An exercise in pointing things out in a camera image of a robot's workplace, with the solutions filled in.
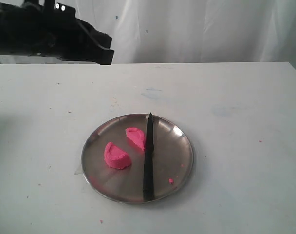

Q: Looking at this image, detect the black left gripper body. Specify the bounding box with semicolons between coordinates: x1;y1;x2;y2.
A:
22;0;88;60

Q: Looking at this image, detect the pink dough half piece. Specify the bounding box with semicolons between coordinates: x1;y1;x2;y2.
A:
125;127;146;152

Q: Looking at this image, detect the pink dough lump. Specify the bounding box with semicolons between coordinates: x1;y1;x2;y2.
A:
104;142;132;170

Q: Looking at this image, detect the black knife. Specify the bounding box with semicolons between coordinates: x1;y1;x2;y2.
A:
142;113;155;201

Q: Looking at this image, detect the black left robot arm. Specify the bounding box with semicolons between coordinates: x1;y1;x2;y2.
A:
0;0;114;65

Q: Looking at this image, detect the white backdrop curtain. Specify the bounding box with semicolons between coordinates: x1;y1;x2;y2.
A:
0;0;296;68

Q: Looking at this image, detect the round stainless steel plate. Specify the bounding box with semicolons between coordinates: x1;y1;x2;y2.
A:
81;114;194;204

